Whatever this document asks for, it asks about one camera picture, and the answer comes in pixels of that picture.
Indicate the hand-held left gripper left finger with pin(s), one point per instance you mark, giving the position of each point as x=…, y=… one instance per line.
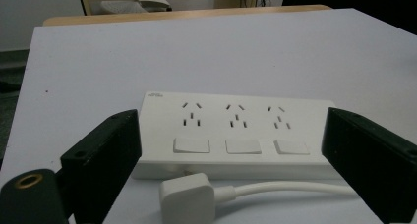
x=98, y=158

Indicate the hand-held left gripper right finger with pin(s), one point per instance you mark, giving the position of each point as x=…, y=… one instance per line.
x=370, y=158

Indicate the white power strip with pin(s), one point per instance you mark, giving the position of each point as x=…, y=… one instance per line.
x=236, y=132

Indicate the white power plug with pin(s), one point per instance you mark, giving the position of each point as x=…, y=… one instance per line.
x=187, y=201

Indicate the grey white chair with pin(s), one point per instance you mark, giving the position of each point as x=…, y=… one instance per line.
x=131, y=6

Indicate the light wooden table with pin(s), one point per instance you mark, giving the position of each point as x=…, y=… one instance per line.
x=164, y=15

